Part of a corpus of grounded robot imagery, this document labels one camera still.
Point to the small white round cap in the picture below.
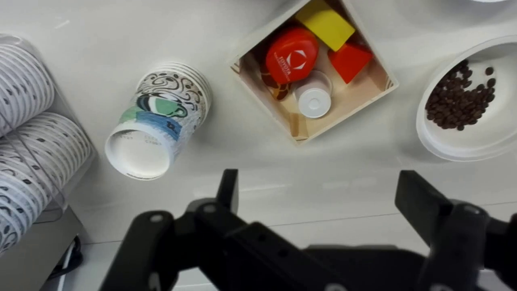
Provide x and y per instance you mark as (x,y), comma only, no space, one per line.
(314,100)

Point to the red pod white logo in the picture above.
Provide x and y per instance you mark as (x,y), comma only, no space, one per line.
(291,56)

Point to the yellow block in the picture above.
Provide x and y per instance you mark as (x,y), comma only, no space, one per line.
(325,24)

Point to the coffee beans heap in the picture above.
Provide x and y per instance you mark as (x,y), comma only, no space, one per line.
(458,102)

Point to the short patterned paper cup stack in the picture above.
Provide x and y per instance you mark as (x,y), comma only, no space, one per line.
(162,113)

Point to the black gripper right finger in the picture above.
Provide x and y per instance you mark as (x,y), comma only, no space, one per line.
(421,199)

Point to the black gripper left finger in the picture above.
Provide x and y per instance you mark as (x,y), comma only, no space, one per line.
(227,187)

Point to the white bowl with coffee beans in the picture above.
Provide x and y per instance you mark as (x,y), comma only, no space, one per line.
(485,137)

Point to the tall patterned paper cup stack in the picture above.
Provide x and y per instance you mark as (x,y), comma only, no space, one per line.
(38,162)
(22,86)

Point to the red block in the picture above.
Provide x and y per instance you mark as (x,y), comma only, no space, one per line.
(350,61)

